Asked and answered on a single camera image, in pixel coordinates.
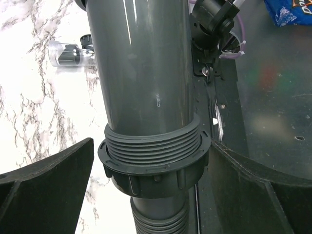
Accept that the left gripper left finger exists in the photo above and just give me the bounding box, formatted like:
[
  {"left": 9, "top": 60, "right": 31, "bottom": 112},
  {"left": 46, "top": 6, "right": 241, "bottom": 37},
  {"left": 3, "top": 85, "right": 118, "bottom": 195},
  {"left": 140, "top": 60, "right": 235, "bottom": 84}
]
[{"left": 0, "top": 138, "right": 94, "bottom": 234}]

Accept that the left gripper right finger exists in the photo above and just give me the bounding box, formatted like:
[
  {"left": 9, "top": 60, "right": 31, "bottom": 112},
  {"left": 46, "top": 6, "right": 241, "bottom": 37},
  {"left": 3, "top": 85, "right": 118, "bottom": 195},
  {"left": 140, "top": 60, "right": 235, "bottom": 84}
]
[{"left": 208, "top": 141, "right": 312, "bottom": 234}]

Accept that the black corrugated hose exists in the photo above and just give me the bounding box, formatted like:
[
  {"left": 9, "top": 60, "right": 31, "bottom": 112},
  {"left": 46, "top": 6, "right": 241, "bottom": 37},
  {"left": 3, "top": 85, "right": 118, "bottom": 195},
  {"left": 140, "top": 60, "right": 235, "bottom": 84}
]
[{"left": 97, "top": 130, "right": 212, "bottom": 234}]

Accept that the grey tee pipe fitting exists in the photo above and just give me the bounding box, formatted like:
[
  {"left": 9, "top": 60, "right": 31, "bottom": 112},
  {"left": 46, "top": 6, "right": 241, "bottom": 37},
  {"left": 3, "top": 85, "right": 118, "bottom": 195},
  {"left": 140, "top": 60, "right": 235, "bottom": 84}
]
[{"left": 77, "top": 0, "right": 200, "bottom": 173}]

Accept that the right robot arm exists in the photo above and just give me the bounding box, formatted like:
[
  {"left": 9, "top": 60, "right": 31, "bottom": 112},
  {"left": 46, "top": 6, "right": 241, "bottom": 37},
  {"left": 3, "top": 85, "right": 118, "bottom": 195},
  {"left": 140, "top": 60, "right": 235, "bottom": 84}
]
[{"left": 192, "top": 0, "right": 239, "bottom": 50}]

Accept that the blue snack bag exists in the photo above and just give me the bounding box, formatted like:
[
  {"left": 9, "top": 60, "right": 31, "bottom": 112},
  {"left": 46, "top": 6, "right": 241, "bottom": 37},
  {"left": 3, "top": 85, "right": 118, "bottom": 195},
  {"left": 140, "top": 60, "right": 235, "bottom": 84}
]
[{"left": 264, "top": 0, "right": 312, "bottom": 27}]

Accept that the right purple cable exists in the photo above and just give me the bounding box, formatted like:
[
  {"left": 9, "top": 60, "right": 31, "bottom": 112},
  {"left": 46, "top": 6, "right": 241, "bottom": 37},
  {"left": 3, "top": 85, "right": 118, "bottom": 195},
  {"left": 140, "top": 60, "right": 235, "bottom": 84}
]
[{"left": 189, "top": 0, "right": 247, "bottom": 60}]

